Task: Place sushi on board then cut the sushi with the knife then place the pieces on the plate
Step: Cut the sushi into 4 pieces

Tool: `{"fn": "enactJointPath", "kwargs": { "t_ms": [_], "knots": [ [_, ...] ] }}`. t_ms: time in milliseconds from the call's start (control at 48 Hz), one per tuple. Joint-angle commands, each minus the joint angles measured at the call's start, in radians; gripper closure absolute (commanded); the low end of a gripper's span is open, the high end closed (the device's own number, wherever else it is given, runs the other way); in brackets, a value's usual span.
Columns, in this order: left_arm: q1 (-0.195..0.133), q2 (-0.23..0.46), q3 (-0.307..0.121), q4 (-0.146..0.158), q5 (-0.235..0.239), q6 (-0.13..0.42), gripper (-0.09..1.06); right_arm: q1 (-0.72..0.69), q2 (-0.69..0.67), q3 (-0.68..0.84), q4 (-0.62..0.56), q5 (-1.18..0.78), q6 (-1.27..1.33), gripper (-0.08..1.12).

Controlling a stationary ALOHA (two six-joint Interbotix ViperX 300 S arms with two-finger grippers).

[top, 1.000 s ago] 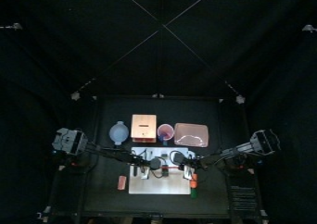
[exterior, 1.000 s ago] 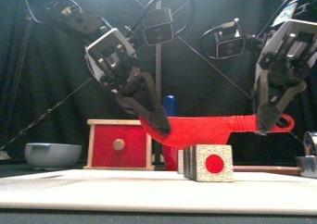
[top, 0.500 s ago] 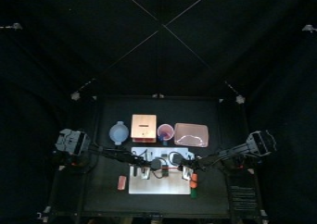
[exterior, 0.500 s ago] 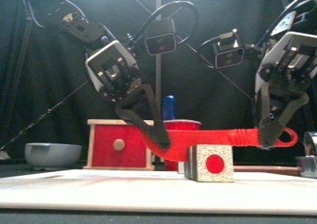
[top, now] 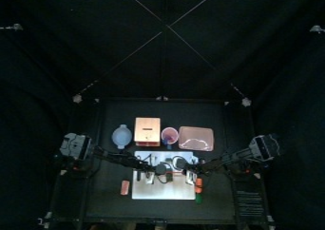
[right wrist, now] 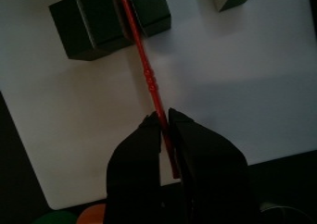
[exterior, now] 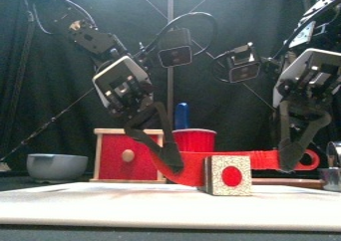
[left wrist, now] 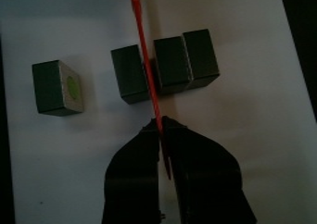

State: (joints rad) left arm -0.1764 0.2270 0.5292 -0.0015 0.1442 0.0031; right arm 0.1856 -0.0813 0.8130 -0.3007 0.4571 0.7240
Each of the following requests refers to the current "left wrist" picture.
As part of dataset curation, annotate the white cutting board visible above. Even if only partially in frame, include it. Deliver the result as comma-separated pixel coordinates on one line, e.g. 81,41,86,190
0,0,317,224

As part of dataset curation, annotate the black seaweed sushi piece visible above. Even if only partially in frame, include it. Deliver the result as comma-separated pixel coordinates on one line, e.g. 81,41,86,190
110,44,152,106
153,35,195,96

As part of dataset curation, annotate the sushi piece green centre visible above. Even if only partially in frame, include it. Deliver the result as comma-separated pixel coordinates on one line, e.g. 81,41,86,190
31,59,86,117

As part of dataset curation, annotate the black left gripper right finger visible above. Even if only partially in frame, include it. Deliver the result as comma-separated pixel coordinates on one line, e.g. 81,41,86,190
161,116,259,224

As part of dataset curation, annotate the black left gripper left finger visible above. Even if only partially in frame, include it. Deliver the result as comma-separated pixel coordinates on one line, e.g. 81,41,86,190
102,118,164,224

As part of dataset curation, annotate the sushi piece red centre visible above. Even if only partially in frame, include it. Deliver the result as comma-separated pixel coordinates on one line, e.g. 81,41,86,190
183,28,223,91

